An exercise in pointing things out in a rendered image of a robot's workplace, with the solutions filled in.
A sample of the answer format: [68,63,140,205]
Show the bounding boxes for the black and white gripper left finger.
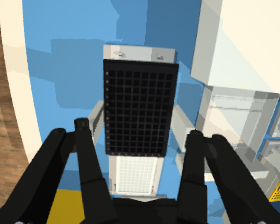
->
[0,100,121,224]

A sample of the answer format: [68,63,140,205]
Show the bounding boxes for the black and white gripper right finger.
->
[170,104,280,224]

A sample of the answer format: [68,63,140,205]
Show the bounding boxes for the yellow open-top bin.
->
[46,189,85,224]

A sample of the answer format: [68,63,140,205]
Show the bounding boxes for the blue work mat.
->
[22,0,205,200]

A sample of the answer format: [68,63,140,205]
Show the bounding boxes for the dark blue open bin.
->
[270,201,280,213]

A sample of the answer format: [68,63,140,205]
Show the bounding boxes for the beige rectangular plate with corner posts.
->
[103,44,176,63]

